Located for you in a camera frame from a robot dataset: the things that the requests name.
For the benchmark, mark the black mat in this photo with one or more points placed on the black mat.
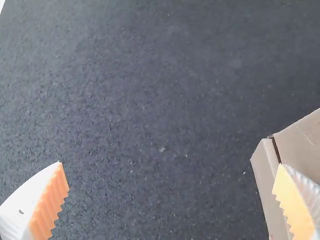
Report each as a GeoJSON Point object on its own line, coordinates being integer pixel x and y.
{"type": "Point", "coordinates": [150, 100]}

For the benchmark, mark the cardboard box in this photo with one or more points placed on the cardboard box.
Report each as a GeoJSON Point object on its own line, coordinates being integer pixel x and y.
{"type": "Point", "coordinates": [300, 145]}

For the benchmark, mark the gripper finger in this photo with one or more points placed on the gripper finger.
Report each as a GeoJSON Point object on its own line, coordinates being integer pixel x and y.
{"type": "Point", "coordinates": [297, 205]}
{"type": "Point", "coordinates": [22, 215]}

